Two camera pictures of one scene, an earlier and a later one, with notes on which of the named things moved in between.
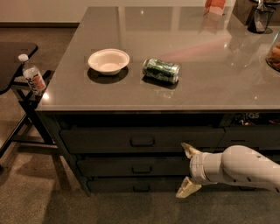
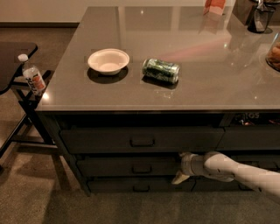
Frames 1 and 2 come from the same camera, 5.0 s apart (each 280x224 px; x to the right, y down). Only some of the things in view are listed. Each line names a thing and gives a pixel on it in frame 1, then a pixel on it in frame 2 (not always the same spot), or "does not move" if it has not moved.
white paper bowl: (109, 61) does not move
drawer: (133, 167) does not move
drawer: (131, 185) does not move
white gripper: (197, 168) → (189, 165)
